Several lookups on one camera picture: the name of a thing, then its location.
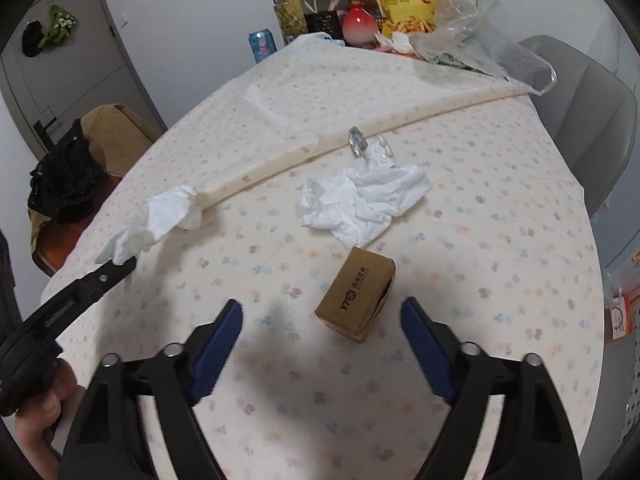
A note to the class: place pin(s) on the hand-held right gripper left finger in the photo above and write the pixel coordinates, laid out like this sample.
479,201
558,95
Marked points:
215,355

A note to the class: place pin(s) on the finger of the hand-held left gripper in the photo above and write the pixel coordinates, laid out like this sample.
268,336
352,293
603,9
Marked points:
107,275

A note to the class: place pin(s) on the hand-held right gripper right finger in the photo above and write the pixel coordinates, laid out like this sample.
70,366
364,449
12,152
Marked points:
425,345

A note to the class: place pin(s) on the white tissue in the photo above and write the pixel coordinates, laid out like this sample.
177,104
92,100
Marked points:
160,215
360,205

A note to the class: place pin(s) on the small cardboard box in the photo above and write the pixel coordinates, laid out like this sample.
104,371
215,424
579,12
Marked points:
357,290

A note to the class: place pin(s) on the person's left hand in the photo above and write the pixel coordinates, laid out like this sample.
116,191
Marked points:
55,395

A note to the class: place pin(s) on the wooden chair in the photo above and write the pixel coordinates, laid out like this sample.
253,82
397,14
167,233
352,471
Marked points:
57,250

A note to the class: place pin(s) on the chair with brown black clothes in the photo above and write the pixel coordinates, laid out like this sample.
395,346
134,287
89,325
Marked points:
125,130

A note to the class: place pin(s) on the orange and white box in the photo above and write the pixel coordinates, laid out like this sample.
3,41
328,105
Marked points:
620,317

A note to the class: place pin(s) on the small clear wrapper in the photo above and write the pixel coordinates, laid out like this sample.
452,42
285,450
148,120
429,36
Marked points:
372,147

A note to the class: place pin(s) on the grey door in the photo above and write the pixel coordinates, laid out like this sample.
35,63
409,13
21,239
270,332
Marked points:
100,60

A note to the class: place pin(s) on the green hanging toy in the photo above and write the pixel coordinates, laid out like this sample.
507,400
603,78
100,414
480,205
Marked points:
59,25

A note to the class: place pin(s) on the grey upholstered chair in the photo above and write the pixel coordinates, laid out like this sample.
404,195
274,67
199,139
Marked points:
590,125

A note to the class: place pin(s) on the blue drink can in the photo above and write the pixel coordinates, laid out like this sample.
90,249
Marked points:
262,45

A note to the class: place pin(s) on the large clear plastic bag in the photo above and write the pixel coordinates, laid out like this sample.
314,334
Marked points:
480,40

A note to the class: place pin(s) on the olive patterned canister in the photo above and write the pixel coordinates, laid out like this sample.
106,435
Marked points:
290,20

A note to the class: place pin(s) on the red round bottle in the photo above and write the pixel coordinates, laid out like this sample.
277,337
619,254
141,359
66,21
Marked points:
361,25

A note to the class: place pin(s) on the black utensil holder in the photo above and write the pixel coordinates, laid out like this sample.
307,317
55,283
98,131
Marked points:
324,25

